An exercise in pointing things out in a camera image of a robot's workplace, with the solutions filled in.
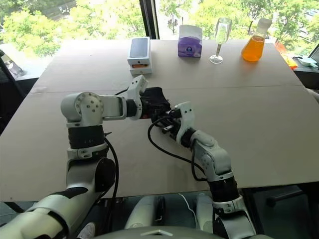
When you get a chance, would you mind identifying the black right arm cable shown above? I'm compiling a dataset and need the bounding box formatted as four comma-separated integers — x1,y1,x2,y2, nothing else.
147,109,207,182

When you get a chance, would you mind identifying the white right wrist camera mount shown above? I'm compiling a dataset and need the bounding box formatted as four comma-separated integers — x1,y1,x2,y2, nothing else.
173,101,194,143

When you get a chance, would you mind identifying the white box with orange label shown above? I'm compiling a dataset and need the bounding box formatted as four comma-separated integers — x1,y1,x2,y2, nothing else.
129,63,153,76

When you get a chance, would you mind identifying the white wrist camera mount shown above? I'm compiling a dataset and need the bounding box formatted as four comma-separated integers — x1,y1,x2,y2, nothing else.
126,74,149,120
173,101,194,143

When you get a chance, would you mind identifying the flask with orange liquid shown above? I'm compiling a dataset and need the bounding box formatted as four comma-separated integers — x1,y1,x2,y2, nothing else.
241,17,273,63

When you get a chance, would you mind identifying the thin white cable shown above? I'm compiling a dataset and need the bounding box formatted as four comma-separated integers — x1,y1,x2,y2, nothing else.
177,192,200,226

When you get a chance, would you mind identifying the black side desk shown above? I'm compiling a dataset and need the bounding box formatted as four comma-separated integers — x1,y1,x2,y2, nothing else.
293,56,319,91

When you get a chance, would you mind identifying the pale rounded robot leg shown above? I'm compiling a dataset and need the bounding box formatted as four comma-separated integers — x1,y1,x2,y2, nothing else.
124,196,161,230
195,193,215,234

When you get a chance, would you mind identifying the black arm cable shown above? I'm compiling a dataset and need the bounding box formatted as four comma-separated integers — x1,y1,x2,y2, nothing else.
147,109,207,182
102,131,120,200

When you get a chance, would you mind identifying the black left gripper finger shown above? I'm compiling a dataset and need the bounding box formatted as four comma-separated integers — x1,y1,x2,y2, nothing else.
150,113,166,125
154,106,172,118

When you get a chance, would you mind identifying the dark window frame post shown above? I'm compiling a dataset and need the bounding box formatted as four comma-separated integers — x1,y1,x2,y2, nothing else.
139,0,160,40

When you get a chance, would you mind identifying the purple tissue box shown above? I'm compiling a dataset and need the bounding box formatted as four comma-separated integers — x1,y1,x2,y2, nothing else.
177,24,203,59

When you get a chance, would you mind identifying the white phone box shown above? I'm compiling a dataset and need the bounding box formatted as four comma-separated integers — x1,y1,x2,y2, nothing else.
127,36,151,66

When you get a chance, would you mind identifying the black chair armrest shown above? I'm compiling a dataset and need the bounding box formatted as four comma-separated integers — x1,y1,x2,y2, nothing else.
265,190,304,207

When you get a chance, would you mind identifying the grey robot torso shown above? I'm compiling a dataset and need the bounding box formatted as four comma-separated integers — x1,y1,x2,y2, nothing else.
94,225,275,239

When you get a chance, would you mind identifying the black drawstring pouch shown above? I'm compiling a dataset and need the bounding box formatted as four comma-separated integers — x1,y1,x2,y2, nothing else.
142,87,172,118

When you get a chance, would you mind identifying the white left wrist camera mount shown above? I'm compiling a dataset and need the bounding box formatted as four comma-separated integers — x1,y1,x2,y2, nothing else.
126,74,149,120

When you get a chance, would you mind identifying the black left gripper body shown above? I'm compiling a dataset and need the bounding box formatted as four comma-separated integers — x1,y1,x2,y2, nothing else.
140,97,157,120

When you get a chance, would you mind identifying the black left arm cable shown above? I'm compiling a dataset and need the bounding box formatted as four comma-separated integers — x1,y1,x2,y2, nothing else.
102,131,120,200

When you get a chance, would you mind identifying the light blue plastic item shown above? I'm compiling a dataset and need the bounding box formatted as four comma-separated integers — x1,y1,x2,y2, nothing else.
298,55,319,68

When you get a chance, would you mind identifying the clear champagne glass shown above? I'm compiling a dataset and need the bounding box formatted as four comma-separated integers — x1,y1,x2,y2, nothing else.
209,17,233,65

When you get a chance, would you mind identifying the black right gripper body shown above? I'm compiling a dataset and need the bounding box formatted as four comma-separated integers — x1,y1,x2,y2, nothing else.
157,116,182,140

